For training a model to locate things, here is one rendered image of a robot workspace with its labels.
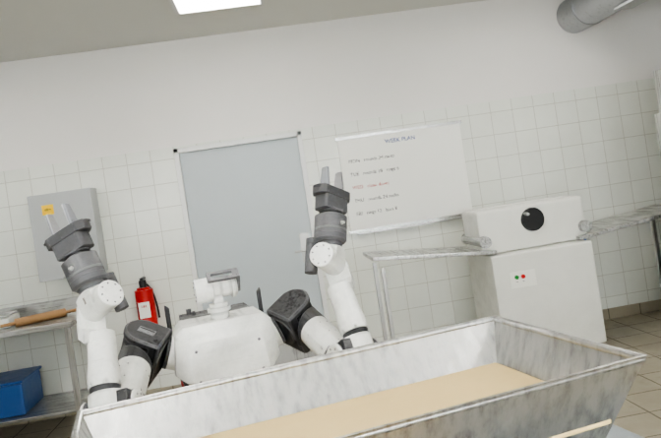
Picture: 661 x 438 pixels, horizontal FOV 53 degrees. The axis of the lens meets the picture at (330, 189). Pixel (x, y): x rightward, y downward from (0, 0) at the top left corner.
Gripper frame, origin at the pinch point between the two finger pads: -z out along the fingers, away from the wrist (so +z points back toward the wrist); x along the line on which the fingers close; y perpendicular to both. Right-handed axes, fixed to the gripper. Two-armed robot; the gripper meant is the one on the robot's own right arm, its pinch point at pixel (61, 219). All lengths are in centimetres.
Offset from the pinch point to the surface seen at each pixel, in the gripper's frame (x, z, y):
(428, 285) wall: 11, 50, -448
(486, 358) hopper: 79, 70, 45
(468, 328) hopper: 79, 66, 44
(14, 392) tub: -272, -27, -278
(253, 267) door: -106, -35, -396
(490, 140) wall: 123, -34, -459
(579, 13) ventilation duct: 239, -85, -438
